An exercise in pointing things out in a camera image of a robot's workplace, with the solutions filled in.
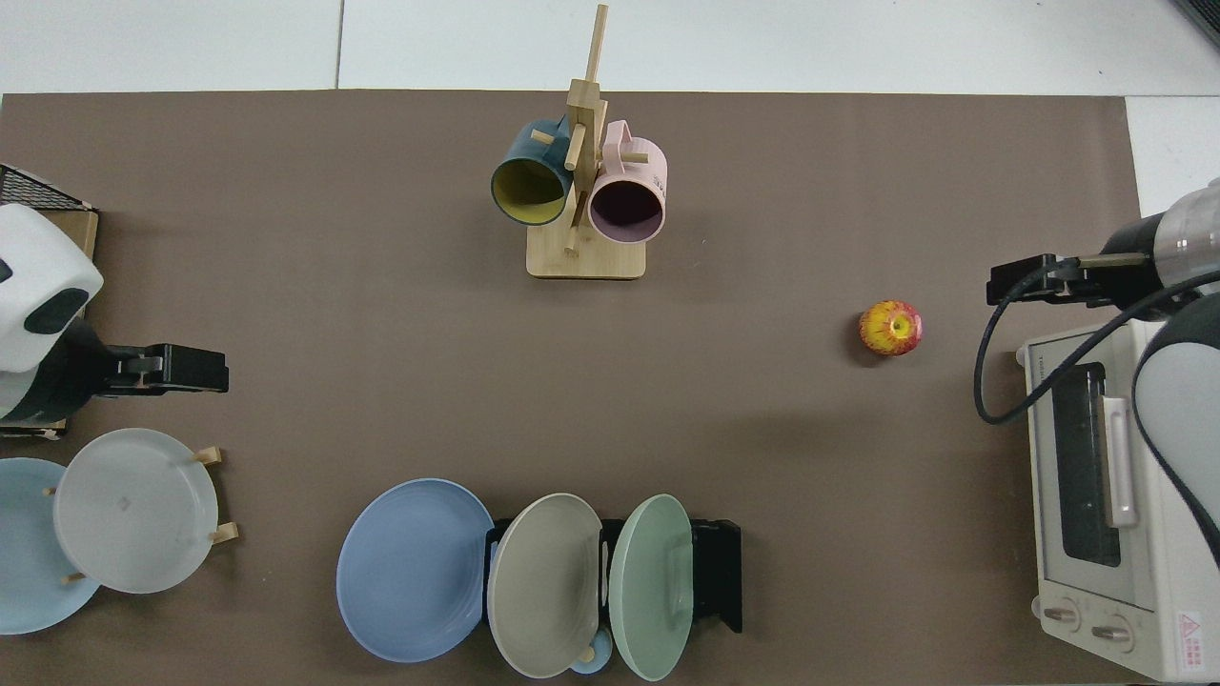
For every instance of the red yellow apple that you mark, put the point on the red yellow apple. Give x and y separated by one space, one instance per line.
891 329

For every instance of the wooden plate rack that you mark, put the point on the wooden plate rack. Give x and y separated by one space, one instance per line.
209 455

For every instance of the white grey plate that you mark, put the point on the white grey plate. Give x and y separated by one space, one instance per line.
133 510

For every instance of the light blue plate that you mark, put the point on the light blue plate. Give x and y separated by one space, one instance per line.
29 562

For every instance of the beige plate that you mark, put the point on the beige plate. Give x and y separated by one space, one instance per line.
543 586

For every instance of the black dish rack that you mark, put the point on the black dish rack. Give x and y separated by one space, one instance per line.
717 572

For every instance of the pale green plate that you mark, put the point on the pale green plate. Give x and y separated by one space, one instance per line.
648 591

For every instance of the brown table cloth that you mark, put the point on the brown table cloth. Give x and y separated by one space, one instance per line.
381 362

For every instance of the dark grey slanted bar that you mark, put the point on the dark grey slanted bar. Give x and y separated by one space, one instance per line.
1206 19

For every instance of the pale toaster oven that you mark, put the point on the pale toaster oven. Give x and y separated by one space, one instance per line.
1172 591

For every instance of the dark teal mug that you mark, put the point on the dark teal mug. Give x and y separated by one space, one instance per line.
529 157

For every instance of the pink mug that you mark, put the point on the pink mug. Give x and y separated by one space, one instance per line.
639 162

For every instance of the wooden cup stand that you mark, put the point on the wooden cup stand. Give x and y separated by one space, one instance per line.
586 257

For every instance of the small blue round thing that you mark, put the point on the small blue round thing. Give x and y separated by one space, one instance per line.
596 664

